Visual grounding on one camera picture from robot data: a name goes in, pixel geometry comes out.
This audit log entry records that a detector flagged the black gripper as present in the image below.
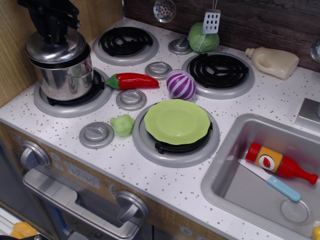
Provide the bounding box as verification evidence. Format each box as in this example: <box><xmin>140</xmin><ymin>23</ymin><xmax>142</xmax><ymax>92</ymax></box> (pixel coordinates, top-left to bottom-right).
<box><xmin>17</xmin><ymin>0</ymin><xmax>81</xmax><ymax>44</ymax></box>

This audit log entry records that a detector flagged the steel pot lid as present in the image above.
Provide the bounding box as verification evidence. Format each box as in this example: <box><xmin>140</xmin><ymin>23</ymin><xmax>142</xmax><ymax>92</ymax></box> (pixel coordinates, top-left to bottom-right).
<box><xmin>25</xmin><ymin>28</ymin><xmax>86</xmax><ymax>64</ymax></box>

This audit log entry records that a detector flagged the steel cooking pot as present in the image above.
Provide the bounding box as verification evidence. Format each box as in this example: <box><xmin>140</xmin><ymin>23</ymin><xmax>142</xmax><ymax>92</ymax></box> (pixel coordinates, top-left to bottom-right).
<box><xmin>30</xmin><ymin>43</ymin><xmax>94</xmax><ymax>101</ymax></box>

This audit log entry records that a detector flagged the back left black burner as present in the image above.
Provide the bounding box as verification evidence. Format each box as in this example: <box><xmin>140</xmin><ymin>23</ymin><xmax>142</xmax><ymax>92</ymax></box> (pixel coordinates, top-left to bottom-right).
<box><xmin>99</xmin><ymin>27</ymin><xmax>154</xmax><ymax>57</ymax></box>

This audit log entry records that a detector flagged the black burner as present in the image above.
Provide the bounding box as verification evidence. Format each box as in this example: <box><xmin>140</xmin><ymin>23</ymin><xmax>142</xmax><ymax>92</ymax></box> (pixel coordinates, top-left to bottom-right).
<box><xmin>46</xmin><ymin>70</ymin><xmax>105</xmax><ymax>106</ymax></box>
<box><xmin>147</xmin><ymin>122</ymin><xmax>213</xmax><ymax>154</ymax></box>
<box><xmin>99</xmin><ymin>27</ymin><xmax>154</xmax><ymax>57</ymax></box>
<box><xmin>189</xmin><ymin>53</ymin><xmax>249</xmax><ymax>89</ymax></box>

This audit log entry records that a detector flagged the front left black burner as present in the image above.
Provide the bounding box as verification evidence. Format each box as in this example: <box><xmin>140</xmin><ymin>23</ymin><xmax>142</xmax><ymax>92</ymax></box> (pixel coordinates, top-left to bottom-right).
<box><xmin>46</xmin><ymin>70</ymin><xmax>105</xmax><ymax>106</ymax></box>

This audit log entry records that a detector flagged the red toy chili pepper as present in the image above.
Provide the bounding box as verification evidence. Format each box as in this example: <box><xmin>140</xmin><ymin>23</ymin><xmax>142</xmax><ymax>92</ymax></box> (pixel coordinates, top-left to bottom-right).
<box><xmin>105</xmin><ymin>72</ymin><xmax>160</xmax><ymax>90</ymax></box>

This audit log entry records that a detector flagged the silver stove knob centre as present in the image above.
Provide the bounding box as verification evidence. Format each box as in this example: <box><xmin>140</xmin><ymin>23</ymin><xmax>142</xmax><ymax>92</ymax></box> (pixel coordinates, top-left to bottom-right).
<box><xmin>116</xmin><ymin>89</ymin><xmax>147</xmax><ymax>112</ymax></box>

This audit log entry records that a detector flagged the silver stove knob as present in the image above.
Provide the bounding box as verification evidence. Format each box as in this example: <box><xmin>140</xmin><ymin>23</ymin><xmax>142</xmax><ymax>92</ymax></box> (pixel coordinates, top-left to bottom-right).
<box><xmin>144</xmin><ymin>61</ymin><xmax>173</xmax><ymax>81</ymax></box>
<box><xmin>116</xmin><ymin>89</ymin><xmax>147</xmax><ymax>112</ymax></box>
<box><xmin>168</xmin><ymin>36</ymin><xmax>193</xmax><ymax>55</ymax></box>
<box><xmin>79</xmin><ymin>122</ymin><xmax>115</xmax><ymax>149</ymax></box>

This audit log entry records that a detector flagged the hanging silver strainer ladle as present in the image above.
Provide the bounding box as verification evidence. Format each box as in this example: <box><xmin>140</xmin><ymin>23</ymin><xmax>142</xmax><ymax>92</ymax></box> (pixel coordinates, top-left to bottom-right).
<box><xmin>153</xmin><ymin>0</ymin><xmax>177</xmax><ymax>24</ymax></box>

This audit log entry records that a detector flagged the silver stove knob middle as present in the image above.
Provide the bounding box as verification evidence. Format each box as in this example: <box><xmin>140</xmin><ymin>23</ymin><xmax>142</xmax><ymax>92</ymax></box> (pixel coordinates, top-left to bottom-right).
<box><xmin>144</xmin><ymin>61</ymin><xmax>173</xmax><ymax>81</ymax></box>

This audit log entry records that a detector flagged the silver stove knob front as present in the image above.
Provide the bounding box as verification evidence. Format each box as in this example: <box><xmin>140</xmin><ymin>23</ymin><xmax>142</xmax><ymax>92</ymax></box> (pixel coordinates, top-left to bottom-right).
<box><xmin>79</xmin><ymin>122</ymin><xmax>115</xmax><ymax>149</ymax></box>

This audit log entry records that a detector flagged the small green toy lettuce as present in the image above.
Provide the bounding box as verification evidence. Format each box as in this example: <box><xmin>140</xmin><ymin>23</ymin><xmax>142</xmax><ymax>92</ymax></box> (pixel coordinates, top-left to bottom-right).
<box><xmin>110</xmin><ymin>114</ymin><xmax>135</xmax><ymax>137</ymax></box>

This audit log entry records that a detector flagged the left oven dial knob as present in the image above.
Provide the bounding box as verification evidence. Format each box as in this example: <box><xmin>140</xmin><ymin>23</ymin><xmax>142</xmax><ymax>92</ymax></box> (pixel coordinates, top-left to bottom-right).
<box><xmin>20</xmin><ymin>140</ymin><xmax>51</xmax><ymax>170</ymax></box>

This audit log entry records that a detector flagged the oven dial knob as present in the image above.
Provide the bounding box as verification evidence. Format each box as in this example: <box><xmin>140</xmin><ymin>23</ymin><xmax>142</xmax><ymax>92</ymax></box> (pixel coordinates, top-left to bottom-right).
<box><xmin>115</xmin><ymin>190</ymin><xmax>149</xmax><ymax>223</ymax></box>
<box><xmin>20</xmin><ymin>140</ymin><xmax>51</xmax><ymax>170</ymax></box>

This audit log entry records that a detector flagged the silver stove knob back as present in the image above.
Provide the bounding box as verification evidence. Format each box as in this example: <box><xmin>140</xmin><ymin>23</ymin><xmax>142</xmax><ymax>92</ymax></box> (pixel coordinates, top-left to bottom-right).
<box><xmin>168</xmin><ymin>36</ymin><xmax>193</xmax><ymax>55</ymax></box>

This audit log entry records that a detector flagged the purple striped toy onion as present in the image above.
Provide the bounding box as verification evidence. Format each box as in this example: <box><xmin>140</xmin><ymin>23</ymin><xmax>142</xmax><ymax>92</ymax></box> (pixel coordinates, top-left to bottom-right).
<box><xmin>166</xmin><ymin>69</ymin><xmax>196</xmax><ymax>100</ymax></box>

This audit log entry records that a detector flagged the oven clock display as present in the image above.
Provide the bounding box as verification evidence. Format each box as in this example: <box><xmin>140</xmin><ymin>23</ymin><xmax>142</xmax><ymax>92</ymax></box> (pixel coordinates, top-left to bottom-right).
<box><xmin>63</xmin><ymin>161</ymin><xmax>101</xmax><ymax>189</ymax></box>

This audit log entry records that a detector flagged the green toy cabbage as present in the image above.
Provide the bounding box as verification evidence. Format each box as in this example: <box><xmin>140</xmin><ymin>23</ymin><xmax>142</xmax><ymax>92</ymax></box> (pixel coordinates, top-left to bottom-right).
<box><xmin>188</xmin><ymin>22</ymin><xmax>220</xmax><ymax>53</ymax></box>

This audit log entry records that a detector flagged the green plastic plate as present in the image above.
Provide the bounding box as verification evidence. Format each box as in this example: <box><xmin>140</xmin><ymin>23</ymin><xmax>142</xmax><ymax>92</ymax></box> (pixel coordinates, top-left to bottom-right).
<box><xmin>144</xmin><ymin>99</ymin><xmax>211</xmax><ymax>145</ymax></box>

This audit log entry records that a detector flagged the hanging silver slotted spatula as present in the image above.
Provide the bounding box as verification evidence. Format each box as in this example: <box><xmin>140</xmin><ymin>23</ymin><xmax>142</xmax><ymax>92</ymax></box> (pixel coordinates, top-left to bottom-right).
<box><xmin>201</xmin><ymin>0</ymin><xmax>221</xmax><ymax>34</ymax></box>

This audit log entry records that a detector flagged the front right black burner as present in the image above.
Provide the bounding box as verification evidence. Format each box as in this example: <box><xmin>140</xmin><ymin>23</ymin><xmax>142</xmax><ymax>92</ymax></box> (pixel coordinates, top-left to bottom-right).
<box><xmin>147</xmin><ymin>122</ymin><xmax>213</xmax><ymax>154</ymax></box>

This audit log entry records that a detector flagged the back right black burner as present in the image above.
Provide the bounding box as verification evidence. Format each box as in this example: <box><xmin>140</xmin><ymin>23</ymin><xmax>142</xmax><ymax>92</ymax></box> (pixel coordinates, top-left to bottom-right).
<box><xmin>189</xmin><ymin>53</ymin><xmax>249</xmax><ymax>89</ymax></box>

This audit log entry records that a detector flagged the right oven dial knob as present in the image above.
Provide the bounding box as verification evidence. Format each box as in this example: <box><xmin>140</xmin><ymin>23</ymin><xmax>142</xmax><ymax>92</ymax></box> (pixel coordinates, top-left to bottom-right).
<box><xmin>115</xmin><ymin>190</ymin><xmax>149</xmax><ymax>223</ymax></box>

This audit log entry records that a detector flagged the yellow object bottom left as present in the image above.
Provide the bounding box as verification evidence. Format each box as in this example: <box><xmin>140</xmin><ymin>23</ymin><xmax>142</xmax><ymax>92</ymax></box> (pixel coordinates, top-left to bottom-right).
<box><xmin>9</xmin><ymin>222</ymin><xmax>38</xmax><ymax>240</ymax></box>

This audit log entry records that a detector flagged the cream toy jug bottle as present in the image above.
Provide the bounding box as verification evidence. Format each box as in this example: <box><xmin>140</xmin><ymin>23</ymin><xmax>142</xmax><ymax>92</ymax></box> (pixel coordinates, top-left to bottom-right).
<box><xmin>245</xmin><ymin>47</ymin><xmax>300</xmax><ymax>80</ymax></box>

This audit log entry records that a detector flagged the red toy ketchup bottle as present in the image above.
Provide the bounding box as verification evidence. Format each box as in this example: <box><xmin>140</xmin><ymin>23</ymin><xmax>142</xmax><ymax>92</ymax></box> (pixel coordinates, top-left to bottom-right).
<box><xmin>245</xmin><ymin>142</ymin><xmax>319</xmax><ymax>185</ymax></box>

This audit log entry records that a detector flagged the silver sink basin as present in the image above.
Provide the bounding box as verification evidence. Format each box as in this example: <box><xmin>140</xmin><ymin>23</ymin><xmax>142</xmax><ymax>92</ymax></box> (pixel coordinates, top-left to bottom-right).
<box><xmin>201</xmin><ymin>114</ymin><xmax>320</xmax><ymax>240</ymax></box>

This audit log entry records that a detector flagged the silver faucet base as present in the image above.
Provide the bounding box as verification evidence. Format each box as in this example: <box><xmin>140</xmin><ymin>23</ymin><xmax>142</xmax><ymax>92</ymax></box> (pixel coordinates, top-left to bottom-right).
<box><xmin>295</xmin><ymin>98</ymin><xmax>320</xmax><ymax>133</ymax></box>

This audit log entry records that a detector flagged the yellow toy bottom right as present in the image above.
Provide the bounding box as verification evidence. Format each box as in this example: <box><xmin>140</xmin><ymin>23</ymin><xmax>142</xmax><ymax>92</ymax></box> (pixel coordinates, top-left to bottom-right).
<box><xmin>311</xmin><ymin>225</ymin><xmax>320</xmax><ymax>240</ymax></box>

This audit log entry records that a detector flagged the silver oven door handle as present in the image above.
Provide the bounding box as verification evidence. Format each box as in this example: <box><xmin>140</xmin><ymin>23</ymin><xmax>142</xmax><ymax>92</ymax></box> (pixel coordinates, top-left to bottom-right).
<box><xmin>23</xmin><ymin>169</ymin><xmax>141</xmax><ymax>240</ymax></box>

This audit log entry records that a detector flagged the toy knife blue handle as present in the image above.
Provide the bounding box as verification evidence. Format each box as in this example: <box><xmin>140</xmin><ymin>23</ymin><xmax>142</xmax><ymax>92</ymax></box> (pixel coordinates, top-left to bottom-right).
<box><xmin>237</xmin><ymin>159</ymin><xmax>301</xmax><ymax>202</ymax></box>

